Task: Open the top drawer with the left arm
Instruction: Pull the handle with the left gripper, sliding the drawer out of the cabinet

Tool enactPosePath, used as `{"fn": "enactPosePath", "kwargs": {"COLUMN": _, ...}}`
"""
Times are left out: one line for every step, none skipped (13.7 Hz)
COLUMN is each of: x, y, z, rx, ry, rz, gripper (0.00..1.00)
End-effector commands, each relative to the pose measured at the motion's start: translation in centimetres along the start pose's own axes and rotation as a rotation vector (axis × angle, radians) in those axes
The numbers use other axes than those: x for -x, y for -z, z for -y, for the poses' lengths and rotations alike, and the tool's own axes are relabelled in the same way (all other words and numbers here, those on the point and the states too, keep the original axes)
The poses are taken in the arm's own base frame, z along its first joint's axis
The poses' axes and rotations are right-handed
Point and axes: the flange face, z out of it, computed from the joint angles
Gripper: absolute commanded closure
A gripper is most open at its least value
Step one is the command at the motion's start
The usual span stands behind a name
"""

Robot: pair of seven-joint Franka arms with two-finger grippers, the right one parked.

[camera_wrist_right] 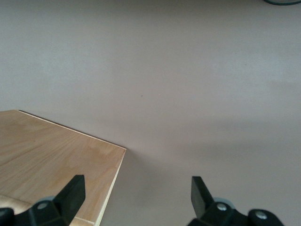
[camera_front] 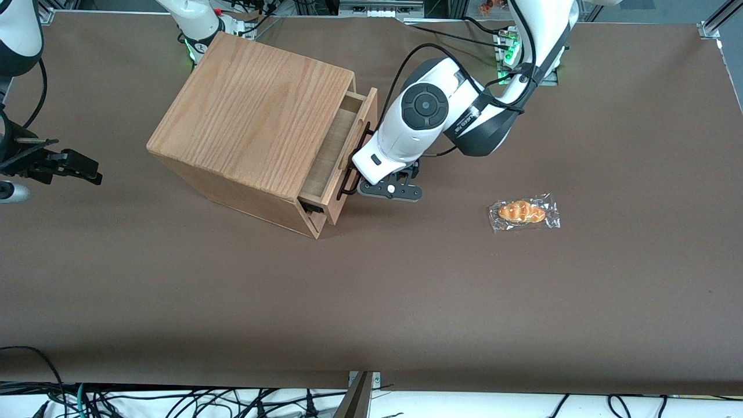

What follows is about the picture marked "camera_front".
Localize tangled black cables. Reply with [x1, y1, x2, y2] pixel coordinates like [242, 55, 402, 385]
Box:
[0, 380, 349, 418]

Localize aluminium frame profile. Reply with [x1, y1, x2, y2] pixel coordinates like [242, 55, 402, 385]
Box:
[705, 0, 743, 33]

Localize black looping cable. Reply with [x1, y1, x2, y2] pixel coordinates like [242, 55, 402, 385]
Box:
[0, 346, 66, 418]

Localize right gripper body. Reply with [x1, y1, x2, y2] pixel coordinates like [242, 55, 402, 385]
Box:
[0, 110, 44, 175]

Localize dark metal bar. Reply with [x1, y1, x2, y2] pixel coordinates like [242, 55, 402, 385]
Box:
[333, 372, 373, 418]

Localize plastic wrapped bread roll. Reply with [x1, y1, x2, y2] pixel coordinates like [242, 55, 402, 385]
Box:
[489, 193, 561, 233]

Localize black drawer slide rail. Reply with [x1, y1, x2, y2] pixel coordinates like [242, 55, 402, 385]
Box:
[299, 196, 327, 220]

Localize black wire drawer handle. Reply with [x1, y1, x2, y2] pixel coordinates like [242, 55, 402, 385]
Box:
[337, 124, 377, 201]

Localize grey equipment rack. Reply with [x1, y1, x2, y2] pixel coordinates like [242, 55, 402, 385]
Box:
[338, 0, 424, 18]

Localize long black table cable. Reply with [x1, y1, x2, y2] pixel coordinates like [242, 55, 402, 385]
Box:
[401, 17, 506, 50]

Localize wooden drawer box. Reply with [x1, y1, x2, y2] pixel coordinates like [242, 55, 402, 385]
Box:
[299, 87, 379, 226]

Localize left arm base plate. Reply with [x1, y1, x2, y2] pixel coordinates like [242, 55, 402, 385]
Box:
[493, 26, 561, 87]

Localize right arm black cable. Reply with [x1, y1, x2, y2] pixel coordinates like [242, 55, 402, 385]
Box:
[22, 57, 48, 131]

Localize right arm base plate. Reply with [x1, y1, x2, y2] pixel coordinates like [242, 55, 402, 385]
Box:
[223, 13, 257, 41]

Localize wooden drawer cabinet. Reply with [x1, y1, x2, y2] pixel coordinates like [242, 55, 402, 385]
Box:
[146, 32, 356, 240]

